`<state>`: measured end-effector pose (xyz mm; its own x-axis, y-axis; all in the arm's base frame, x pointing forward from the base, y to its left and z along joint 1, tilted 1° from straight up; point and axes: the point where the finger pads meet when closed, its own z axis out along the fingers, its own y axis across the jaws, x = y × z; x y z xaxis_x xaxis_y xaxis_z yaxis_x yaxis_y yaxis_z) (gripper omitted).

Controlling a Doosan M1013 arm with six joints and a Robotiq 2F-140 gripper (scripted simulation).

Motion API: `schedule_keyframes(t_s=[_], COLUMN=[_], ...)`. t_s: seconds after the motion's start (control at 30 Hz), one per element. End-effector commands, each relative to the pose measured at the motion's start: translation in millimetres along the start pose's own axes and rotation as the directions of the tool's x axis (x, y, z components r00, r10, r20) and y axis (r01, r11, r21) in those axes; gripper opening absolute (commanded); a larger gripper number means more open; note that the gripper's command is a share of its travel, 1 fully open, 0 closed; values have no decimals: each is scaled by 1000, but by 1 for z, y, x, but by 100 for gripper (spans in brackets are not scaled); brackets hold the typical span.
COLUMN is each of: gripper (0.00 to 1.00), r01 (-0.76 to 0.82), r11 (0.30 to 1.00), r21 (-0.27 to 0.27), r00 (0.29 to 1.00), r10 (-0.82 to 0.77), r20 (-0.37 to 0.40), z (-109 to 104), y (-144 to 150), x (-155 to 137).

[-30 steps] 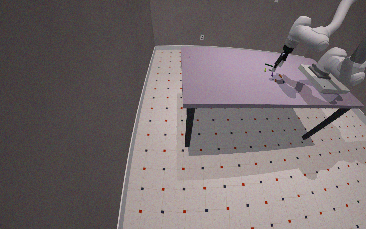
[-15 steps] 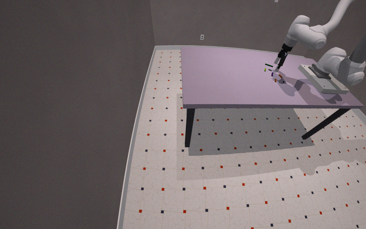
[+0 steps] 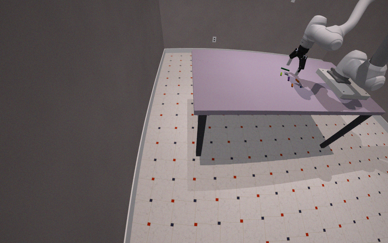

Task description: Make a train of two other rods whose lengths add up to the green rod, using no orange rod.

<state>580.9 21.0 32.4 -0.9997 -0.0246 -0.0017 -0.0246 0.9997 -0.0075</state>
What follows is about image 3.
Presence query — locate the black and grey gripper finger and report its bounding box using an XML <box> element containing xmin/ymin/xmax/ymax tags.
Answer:
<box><xmin>294</xmin><ymin>54</ymin><xmax>307</xmax><ymax>76</ymax></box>
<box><xmin>286</xmin><ymin>48</ymin><xmax>299</xmax><ymax>66</ymax></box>

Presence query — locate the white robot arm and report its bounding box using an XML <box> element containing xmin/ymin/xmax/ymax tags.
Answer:
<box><xmin>300</xmin><ymin>0</ymin><xmax>388</xmax><ymax>91</ymax></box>

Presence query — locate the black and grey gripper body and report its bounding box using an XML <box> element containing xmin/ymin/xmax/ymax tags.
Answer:
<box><xmin>297</xmin><ymin>45</ymin><xmax>309</xmax><ymax>58</ymax></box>

